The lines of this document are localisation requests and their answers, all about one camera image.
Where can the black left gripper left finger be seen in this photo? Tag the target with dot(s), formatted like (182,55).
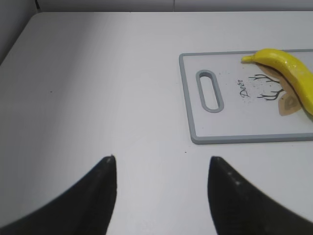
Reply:
(84,209)

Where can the white grey-rimmed cutting board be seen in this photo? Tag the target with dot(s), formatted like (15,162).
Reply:
(231,102)

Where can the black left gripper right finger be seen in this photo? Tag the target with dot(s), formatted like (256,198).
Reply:
(239,208)

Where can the yellow plastic banana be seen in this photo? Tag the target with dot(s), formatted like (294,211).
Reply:
(296,73)

